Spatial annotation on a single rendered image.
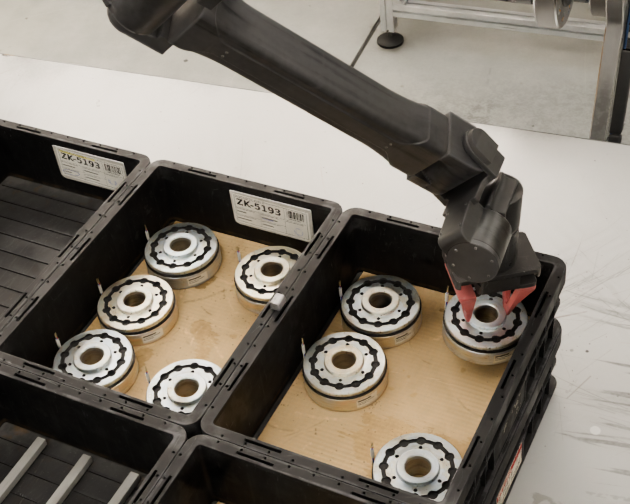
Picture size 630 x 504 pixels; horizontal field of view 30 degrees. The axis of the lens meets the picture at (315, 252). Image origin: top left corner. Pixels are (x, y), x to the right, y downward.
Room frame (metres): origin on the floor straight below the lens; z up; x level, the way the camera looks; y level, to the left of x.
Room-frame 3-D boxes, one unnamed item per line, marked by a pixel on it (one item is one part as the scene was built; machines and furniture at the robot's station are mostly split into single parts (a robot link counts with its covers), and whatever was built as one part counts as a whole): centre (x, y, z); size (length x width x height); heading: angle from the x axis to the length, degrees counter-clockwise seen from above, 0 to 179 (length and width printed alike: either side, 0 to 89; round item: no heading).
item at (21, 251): (1.22, 0.44, 0.87); 0.40 x 0.30 x 0.11; 149
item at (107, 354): (1.00, 0.29, 0.86); 0.05 x 0.05 x 0.01
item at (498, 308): (0.97, -0.20, 0.89); 0.05 x 0.05 x 0.01
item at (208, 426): (0.91, -0.07, 0.92); 0.40 x 0.30 x 0.02; 149
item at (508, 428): (0.91, -0.07, 0.87); 0.40 x 0.30 x 0.11; 149
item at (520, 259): (0.96, -0.20, 1.00); 0.10 x 0.07 x 0.07; 96
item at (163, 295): (1.10, 0.24, 0.86); 0.10 x 0.10 x 0.01
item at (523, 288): (0.97, -0.21, 0.93); 0.07 x 0.07 x 0.09; 6
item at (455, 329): (0.97, -0.20, 0.88); 0.10 x 0.10 x 0.01
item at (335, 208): (1.06, 0.18, 0.92); 0.40 x 0.30 x 0.02; 149
